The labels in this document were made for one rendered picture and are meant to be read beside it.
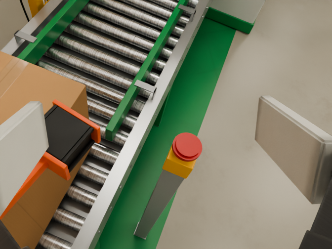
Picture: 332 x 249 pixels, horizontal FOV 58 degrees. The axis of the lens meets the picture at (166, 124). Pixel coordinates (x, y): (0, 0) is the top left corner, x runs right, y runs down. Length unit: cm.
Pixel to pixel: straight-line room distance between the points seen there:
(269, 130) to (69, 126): 34
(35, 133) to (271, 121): 13
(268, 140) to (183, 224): 155
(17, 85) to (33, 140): 71
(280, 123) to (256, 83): 219
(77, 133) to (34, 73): 46
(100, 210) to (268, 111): 94
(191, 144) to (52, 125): 34
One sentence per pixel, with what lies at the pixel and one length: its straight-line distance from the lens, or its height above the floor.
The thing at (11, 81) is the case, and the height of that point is 95.
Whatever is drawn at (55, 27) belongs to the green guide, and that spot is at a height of 62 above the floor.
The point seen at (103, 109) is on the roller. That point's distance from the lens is 129.
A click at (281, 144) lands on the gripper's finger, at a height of 151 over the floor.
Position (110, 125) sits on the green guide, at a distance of 114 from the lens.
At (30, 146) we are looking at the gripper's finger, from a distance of 17.
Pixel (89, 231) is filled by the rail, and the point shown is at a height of 60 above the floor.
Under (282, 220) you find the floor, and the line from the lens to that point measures 194.
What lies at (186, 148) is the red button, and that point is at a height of 104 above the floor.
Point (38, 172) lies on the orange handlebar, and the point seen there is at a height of 121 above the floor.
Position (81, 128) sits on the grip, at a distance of 47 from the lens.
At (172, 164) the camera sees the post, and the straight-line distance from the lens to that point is 72.
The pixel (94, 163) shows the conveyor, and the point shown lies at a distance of 124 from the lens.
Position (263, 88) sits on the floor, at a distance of 234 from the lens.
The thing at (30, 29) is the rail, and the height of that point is 60.
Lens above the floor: 164
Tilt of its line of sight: 59 degrees down
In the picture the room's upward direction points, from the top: 19 degrees clockwise
